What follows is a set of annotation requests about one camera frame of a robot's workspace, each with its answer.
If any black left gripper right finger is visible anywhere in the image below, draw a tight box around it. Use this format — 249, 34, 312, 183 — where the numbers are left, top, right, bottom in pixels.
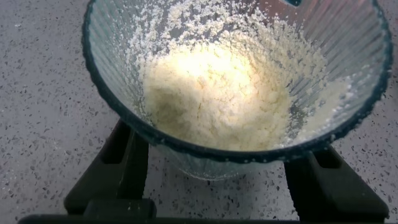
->
283, 146, 390, 222

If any white powder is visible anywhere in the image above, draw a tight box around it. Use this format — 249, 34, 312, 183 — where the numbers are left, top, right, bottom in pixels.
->
127, 0, 352, 152

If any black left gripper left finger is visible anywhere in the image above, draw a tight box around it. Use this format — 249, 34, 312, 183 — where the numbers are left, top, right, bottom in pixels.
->
63, 119, 150, 215

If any clear ribbed glass cup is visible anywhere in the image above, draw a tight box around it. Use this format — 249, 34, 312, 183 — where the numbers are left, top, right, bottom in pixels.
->
81, 0, 393, 181

